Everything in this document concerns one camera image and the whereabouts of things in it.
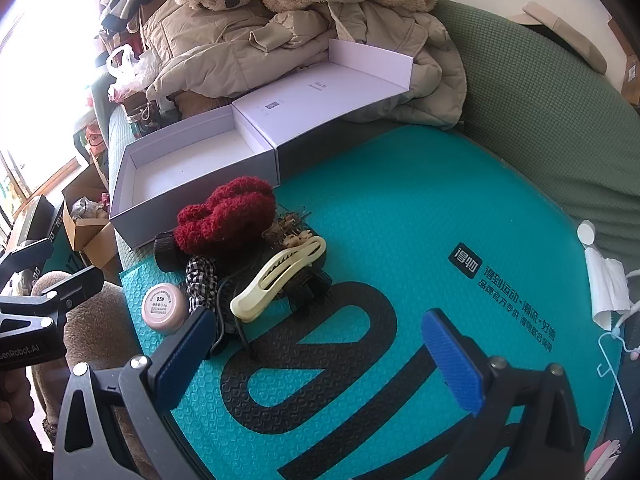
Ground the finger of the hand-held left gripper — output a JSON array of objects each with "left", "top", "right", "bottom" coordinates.
[
  {"left": 0, "top": 266, "right": 106, "bottom": 337},
  {"left": 0, "top": 237, "right": 55, "bottom": 282}
]

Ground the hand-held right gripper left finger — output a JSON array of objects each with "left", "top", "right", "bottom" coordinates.
[{"left": 52, "top": 305, "right": 218, "bottom": 480}]

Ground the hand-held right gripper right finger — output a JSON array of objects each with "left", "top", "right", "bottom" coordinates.
[{"left": 420, "top": 308, "right": 593, "bottom": 480}]

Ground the pink round jar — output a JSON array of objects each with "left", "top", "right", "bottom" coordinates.
[{"left": 141, "top": 282, "right": 190, "bottom": 336}]

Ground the black banana hair clip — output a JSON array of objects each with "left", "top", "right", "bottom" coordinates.
[{"left": 207, "top": 272, "right": 261, "bottom": 361}]

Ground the black white checkered scrunchie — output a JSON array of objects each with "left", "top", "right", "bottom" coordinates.
[{"left": 185, "top": 254, "right": 221, "bottom": 313}]

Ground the cream banana hair clip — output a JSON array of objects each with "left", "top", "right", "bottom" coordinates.
[{"left": 230, "top": 235, "right": 328, "bottom": 323}]

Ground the black elastic hair band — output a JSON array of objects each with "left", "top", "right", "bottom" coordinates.
[{"left": 154, "top": 231, "right": 190, "bottom": 275}]

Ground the black claw hair clip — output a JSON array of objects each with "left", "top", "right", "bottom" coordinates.
[{"left": 285, "top": 260, "right": 333, "bottom": 313}]

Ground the white cardboard gift box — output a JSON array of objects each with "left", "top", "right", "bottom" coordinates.
[{"left": 109, "top": 37, "right": 415, "bottom": 251}]

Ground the fuzzy beige cloth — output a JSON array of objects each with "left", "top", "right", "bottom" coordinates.
[{"left": 30, "top": 270, "right": 156, "bottom": 480}]

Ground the open cardboard box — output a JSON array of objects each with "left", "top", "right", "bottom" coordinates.
[{"left": 62, "top": 180, "right": 118, "bottom": 266}]

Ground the red fuzzy scrunchie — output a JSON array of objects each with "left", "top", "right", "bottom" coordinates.
[{"left": 175, "top": 176, "right": 277, "bottom": 256}]

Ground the beige brown claw clip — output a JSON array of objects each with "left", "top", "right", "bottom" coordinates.
[{"left": 265, "top": 222, "right": 315, "bottom": 251}]

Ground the thin white hanger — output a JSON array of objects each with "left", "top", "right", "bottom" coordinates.
[{"left": 596, "top": 300, "right": 640, "bottom": 461}]

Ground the teal bubble mailer bag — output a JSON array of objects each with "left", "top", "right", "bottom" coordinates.
[{"left": 117, "top": 122, "right": 623, "bottom": 480}]

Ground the white tissue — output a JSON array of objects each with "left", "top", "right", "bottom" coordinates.
[{"left": 582, "top": 247, "right": 632, "bottom": 331}]

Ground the white plastic bag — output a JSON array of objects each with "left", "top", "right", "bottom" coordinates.
[{"left": 106, "top": 45, "right": 161, "bottom": 101}]

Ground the green sofa cover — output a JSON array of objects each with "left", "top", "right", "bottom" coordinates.
[{"left": 435, "top": 0, "right": 640, "bottom": 271}]

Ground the beige padded jacket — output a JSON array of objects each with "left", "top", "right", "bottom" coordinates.
[{"left": 137, "top": 0, "right": 468, "bottom": 128}]

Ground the printed cardboard box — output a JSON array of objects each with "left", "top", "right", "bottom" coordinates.
[{"left": 607, "top": 10, "right": 640, "bottom": 106}]

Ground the beige flat cardboard piece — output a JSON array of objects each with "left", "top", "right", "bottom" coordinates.
[{"left": 512, "top": 2, "right": 608, "bottom": 73}]

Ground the gold wire hair clip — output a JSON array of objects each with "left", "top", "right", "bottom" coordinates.
[{"left": 277, "top": 205, "right": 311, "bottom": 228}]

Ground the brown drawstring pouch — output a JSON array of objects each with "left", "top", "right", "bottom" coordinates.
[{"left": 122, "top": 92, "right": 163, "bottom": 131}]

